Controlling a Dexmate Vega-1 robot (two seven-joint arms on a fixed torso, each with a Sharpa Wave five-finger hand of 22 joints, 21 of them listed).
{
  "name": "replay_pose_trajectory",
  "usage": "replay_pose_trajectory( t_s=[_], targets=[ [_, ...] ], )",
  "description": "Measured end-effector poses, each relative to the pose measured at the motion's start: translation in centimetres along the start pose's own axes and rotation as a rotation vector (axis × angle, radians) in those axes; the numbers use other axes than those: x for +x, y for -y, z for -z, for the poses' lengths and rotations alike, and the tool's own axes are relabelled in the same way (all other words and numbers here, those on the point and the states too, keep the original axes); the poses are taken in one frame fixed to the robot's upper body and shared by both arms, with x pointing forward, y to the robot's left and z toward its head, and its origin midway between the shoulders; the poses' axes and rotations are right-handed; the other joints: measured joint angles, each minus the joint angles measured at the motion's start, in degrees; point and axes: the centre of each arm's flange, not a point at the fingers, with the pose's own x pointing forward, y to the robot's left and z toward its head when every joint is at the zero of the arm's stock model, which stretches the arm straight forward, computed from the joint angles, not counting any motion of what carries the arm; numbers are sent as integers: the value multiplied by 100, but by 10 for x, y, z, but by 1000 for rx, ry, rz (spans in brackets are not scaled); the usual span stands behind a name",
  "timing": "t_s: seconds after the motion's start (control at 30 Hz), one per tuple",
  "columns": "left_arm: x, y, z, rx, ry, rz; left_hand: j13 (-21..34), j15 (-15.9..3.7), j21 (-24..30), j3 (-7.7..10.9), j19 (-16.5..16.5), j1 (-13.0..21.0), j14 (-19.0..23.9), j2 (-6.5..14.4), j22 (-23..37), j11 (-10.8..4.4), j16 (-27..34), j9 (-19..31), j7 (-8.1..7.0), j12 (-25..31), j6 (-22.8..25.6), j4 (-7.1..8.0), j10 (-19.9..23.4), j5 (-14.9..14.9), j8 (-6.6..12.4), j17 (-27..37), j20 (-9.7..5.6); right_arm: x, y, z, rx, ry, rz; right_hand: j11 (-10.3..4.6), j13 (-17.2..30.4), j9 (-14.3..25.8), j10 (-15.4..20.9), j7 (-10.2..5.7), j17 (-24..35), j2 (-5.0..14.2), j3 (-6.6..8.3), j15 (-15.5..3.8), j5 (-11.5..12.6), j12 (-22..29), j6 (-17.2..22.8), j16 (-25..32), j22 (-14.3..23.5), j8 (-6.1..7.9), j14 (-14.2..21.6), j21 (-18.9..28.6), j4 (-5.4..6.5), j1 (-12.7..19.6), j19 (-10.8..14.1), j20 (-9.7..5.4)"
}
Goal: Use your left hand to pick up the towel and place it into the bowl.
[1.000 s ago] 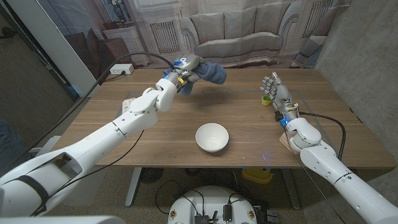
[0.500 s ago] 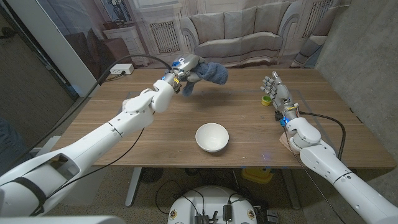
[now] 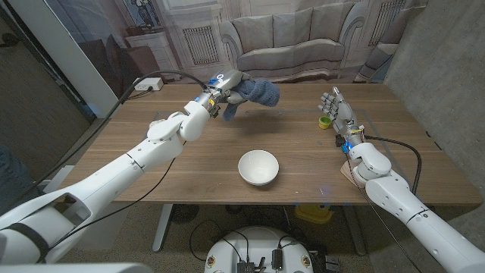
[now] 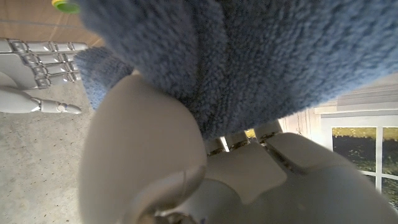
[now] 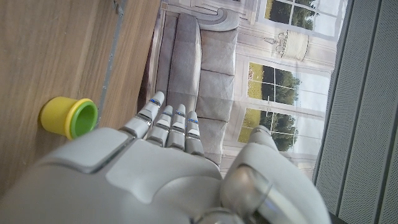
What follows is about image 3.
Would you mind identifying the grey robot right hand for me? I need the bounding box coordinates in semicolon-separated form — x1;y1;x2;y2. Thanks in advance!
318;86;367;148

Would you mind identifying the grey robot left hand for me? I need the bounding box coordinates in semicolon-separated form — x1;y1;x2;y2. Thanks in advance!
202;68;254;108

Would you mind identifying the blue towel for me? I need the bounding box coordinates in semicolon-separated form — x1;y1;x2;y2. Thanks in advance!
222;78;281;122

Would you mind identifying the white bowl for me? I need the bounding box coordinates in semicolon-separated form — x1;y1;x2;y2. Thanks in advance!
237;149;280;187

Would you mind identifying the printed sofa room backdrop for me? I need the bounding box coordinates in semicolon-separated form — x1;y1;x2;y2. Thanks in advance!
44;0;429;104

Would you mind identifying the white power strip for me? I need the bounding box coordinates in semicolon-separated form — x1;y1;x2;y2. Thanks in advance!
132;77;164;92

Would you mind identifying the yellow object under table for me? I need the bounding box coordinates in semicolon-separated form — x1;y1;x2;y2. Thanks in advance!
294;203;335;224

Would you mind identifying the white table leg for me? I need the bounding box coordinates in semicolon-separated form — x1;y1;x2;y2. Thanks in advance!
343;204;368;257
152;203;174;253

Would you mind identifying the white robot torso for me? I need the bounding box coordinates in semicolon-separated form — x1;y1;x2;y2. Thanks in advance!
204;226;314;273

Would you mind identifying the black adapter on torso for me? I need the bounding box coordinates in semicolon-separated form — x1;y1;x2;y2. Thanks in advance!
271;248;284;271

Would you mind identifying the black connector block on torso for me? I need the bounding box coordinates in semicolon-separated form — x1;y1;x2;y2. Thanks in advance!
236;259;267;273

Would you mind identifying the person in blue jeans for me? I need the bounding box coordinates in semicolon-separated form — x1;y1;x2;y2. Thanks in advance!
0;146;45;213

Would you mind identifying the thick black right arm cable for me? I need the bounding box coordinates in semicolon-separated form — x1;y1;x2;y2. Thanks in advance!
363;135;423;196

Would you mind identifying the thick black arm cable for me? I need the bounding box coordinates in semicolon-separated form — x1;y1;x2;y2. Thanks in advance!
363;135;423;196
11;69;208;208

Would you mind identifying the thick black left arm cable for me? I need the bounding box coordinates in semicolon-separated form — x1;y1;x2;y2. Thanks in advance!
11;69;208;208

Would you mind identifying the black power strip cord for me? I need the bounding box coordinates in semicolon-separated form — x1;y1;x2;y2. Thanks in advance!
127;86;155;100

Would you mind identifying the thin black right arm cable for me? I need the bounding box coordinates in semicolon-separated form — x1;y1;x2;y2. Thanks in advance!
345;153;424;273

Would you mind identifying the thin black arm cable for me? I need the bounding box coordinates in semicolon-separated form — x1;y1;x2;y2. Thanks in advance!
345;153;424;273
47;157;177;251

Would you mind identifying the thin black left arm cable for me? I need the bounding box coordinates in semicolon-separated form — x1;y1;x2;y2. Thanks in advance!
47;157;177;251

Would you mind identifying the black floor cable loop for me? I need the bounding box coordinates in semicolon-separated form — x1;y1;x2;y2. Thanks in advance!
188;218;251;263

